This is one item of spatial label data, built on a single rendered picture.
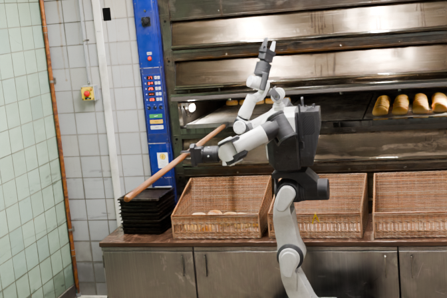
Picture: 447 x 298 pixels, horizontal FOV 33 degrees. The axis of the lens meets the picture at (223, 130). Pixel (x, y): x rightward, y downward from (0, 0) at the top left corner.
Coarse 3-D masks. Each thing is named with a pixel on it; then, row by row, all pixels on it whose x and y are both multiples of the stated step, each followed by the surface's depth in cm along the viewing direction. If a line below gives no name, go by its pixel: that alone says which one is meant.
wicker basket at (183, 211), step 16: (240, 176) 495; (256, 176) 493; (192, 192) 503; (208, 192) 500; (224, 192) 498; (240, 192) 494; (256, 192) 492; (176, 208) 471; (192, 208) 502; (208, 208) 499; (224, 208) 497; (240, 208) 494; (256, 208) 491; (176, 224) 462; (192, 224) 459; (208, 224) 457; (240, 224) 453; (256, 224) 450
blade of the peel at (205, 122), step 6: (198, 120) 528; (204, 120) 526; (210, 120) 524; (216, 120) 522; (222, 120) 519; (228, 120) 517; (234, 120) 515; (186, 126) 502; (192, 126) 501; (198, 126) 500; (204, 126) 499; (210, 126) 498; (216, 126) 497
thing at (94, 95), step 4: (92, 84) 512; (96, 84) 511; (80, 88) 508; (84, 88) 507; (88, 88) 506; (92, 88) 506; (96, 88) 510; (92, 92) 506; (96, 92) 509; (84, 96) 508; (88, 96) 507; (92, 96) 507; (96, 96) 509; (84, 100) 509; (88, 100) 509
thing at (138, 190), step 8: (216, 128) 472; (208, 136) 448; (200, 144) 430; (176, 160) 388; (168, 168) 374; (152, 176) 355; (160, 176) 363; (144, 184) 343; (136, 192) 332; (128, 200) 323
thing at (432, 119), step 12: (336, 120) 481; (348, 120) 477; (360, 120) 473; (372, 120) 471; (384, 120) 469; (396, 120) 467; (408, 120) 465; (420, 120) 463; (432, 120) 462; (444, 120) 460; (192, 132) 501; (204, 132) 499; (228, 132) 496
